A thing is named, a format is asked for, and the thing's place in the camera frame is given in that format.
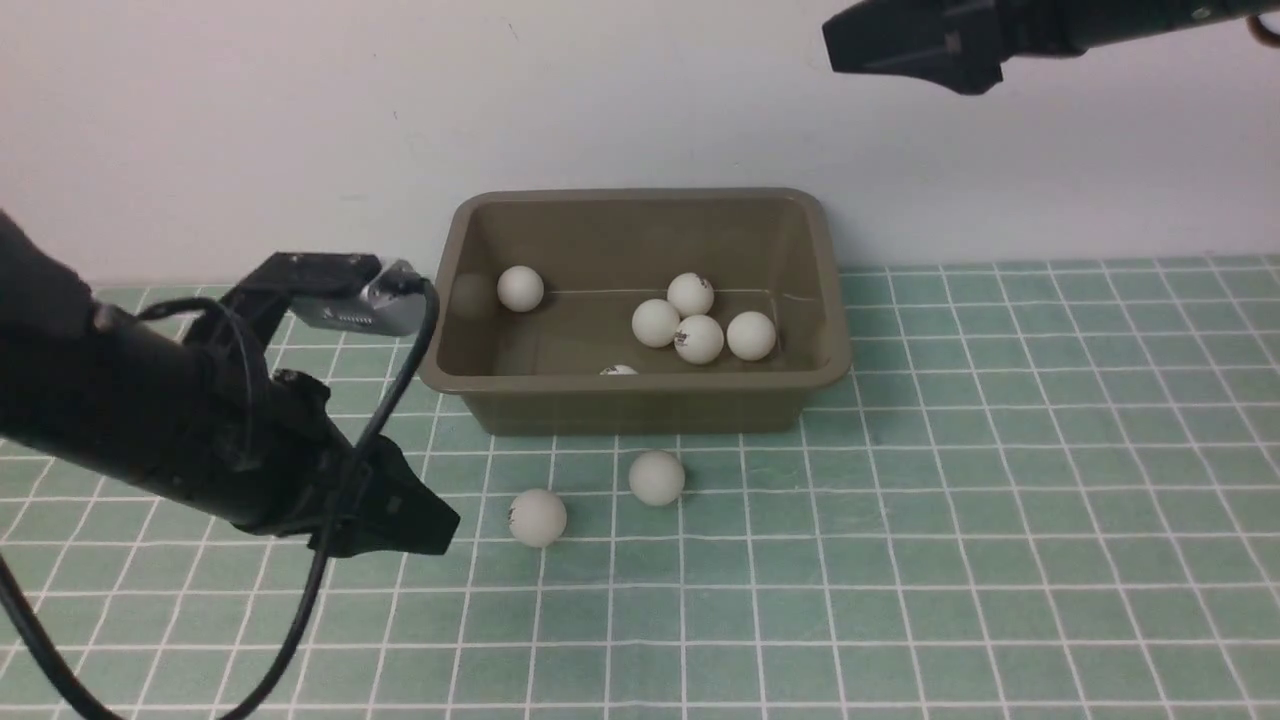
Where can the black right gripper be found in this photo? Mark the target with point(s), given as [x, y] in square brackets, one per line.
[957, 45]

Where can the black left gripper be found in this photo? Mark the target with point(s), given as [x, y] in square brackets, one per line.
[286, 467]

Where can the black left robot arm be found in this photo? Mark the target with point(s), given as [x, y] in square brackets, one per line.
[180, 402]

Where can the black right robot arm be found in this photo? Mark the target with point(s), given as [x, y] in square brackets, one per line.
[1102, 23]

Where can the white ping-pong ball with logo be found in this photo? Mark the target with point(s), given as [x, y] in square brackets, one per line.
[537, 518]

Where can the olive plastic bin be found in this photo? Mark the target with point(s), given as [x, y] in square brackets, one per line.
[603, 252]

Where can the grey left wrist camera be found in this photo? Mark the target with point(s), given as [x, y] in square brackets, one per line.
[350, 292]

